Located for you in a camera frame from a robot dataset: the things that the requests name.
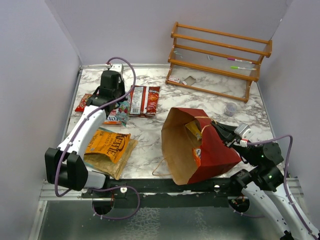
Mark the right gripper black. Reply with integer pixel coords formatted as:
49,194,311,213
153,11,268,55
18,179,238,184
211,119,260,166

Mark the teal snack packet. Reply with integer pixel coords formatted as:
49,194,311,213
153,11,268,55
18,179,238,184
115,100,131,126

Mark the orange Fox's candy bag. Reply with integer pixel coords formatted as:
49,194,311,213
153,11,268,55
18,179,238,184
103,108,127,126
192,147,202,167

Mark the red snack packet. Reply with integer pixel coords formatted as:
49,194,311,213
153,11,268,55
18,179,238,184
74,93,92,113

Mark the yellow snack packet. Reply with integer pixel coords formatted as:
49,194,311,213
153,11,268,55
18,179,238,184
185,120,202,141

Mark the brown red paper bag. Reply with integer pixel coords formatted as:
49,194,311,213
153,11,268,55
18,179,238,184
161,107,241,185

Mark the red Doritos chip bag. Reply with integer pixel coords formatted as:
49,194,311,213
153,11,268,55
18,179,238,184
129,85,161,118

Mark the orange yellow chip bag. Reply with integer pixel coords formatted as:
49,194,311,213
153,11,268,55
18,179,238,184
85,129,131,164

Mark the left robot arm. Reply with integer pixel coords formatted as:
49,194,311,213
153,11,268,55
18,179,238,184
44,70,125,198

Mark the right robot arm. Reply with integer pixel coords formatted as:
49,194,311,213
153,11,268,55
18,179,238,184
211,120,320,240

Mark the small clear plastic cup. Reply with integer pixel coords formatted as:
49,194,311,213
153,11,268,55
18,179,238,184
224,102,237,117

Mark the open grey small box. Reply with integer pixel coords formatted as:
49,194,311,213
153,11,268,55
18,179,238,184
182,75,196,86

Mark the red white small box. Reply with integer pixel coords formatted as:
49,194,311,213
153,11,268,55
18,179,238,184
168,75,180,83

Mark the green marker pen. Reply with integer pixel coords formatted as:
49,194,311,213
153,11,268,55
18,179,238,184
230,66,257,71

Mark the pink marker pen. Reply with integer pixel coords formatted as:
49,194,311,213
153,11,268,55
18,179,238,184
227,57,253,64

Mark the orange wooden rack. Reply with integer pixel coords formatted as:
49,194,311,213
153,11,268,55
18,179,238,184
165,22,273,103

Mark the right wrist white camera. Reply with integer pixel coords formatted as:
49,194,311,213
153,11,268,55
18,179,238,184
234,123,253,147

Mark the wrist white camera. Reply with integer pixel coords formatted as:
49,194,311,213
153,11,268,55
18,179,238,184
106,63,124,75
234,123,253,147

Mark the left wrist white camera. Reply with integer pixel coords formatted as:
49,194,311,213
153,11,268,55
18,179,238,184
106,63,124,75

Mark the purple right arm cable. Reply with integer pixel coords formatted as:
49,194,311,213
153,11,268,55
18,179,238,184
246,134,320,238

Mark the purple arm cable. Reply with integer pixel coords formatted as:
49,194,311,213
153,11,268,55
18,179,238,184
54,56,137,198
246,134,320,238

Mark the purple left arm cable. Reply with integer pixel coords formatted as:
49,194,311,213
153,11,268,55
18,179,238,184
54,56,137,198

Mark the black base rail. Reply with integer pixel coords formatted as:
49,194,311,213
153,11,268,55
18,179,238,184
81,177,251,210

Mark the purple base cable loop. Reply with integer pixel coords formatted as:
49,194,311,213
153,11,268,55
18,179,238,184
91,186,141,221

